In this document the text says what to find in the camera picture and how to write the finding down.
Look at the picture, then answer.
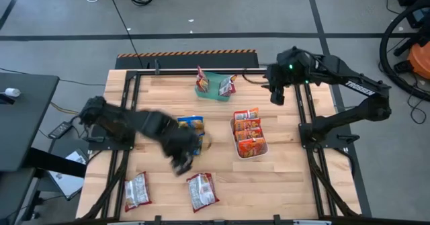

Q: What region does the orange vacuum cleaner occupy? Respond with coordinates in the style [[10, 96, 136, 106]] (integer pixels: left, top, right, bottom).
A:
[[392, 36, 430, 82]]

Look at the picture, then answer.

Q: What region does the black desk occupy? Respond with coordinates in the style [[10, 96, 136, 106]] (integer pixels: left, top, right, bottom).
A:
[[0, 72, 60, 173]]

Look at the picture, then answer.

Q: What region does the white cylinder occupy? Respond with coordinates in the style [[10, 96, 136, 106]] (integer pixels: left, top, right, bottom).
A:
[[3, 87, 22, 98]]

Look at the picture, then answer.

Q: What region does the long black floor cable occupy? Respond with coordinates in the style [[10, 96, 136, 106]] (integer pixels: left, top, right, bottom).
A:
[[105, 0, 145, 69]]

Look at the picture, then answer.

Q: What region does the black device blue screen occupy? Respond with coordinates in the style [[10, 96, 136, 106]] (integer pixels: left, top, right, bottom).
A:
[[411, 6, 429, 30]]

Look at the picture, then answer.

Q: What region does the black desk base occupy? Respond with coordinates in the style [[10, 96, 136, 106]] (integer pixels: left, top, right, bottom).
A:
[[0, 167, 44, 225]]

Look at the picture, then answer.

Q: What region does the black metal table frame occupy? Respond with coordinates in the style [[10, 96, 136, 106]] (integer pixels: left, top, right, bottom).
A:
[[80, 69, 363, 225]]

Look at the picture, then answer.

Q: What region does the blue snack bag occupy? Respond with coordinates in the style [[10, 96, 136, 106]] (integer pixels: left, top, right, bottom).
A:
[[176, 116, 214, 156]]

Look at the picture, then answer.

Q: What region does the white plastic bin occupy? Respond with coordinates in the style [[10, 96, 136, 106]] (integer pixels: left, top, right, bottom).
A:
[[229, 107, 270, 161]]

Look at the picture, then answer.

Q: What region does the black power adapter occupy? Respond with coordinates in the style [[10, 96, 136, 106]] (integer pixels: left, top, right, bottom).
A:
[[47, 120, 74, 140]]

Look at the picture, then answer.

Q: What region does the small black desk device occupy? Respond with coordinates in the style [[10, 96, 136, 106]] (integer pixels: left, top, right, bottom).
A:
[[0, 93, 17, 105]]

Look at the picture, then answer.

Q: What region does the black vacuum hose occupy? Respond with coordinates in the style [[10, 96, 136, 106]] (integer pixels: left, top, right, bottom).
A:
[[378, 0, 430, 102]]

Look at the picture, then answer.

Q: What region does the black hazard-striped floor mat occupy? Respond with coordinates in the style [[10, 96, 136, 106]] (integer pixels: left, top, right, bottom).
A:
[[115, 48, 260, 70]]

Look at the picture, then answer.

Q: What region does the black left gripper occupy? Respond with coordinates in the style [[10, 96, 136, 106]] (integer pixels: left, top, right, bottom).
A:
[[163, 130, 202, 178]]

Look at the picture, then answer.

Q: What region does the black desk crossbar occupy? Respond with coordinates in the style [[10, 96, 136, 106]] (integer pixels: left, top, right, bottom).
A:
[[26, 146, 87, 179]]

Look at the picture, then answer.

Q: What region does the white paper sheet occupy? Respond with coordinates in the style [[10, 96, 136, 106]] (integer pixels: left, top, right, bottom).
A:
[[48, 148, 89, 198]]

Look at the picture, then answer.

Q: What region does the teal plastic bin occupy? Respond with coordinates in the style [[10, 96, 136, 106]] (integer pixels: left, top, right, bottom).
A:
[[193, 71, 238, 103]]

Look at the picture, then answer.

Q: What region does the silver aluminium bar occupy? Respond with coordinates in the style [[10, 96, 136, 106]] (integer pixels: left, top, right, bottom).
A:
[[293, 220, 333, 225], [106, 220, 146, 225]]

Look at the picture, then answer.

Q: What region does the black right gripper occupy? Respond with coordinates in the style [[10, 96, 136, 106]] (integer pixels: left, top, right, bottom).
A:
[[261, 62, 287, 106]]

